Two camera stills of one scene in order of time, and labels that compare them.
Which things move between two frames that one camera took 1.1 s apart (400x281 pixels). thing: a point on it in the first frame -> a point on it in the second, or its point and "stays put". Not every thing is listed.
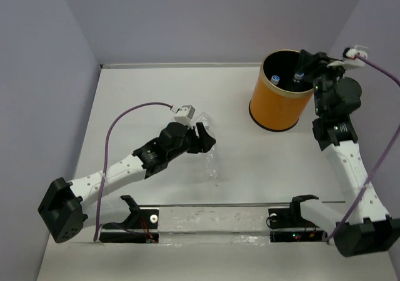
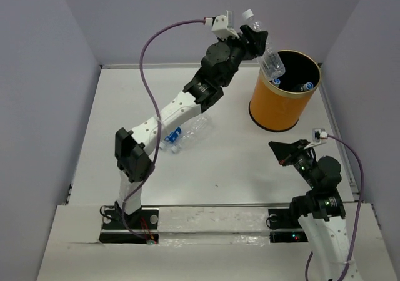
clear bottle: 210,169 -> 270,60
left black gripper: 203,143 -> 256,45
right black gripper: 318,60 -> 285,152
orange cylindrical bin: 282,93 stays put
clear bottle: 274,80 stays put
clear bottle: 297,77 -> 307,86
